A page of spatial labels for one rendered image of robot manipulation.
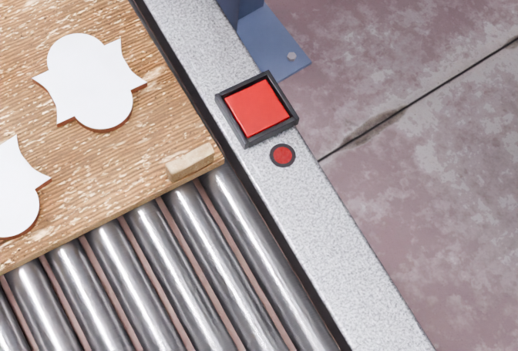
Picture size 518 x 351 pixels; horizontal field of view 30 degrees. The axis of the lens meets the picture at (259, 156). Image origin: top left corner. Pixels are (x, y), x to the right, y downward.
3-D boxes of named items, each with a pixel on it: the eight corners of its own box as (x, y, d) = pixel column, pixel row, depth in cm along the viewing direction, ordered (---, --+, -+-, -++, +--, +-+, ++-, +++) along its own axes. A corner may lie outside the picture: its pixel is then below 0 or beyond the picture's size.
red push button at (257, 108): (265, 83, 120) (266, 77, 119) (289, 122, 118) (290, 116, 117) (223, 102, 118) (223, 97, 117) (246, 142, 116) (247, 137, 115)
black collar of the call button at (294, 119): (267, 75, 120) (268, 69, 119) (298, 124, 118) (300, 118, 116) (213, 100, 118) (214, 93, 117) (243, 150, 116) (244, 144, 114)
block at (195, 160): (208, 150, 113) (209, 140, 111) (216, 162, 113) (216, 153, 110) (163, 172, 112) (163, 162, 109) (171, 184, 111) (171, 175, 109)
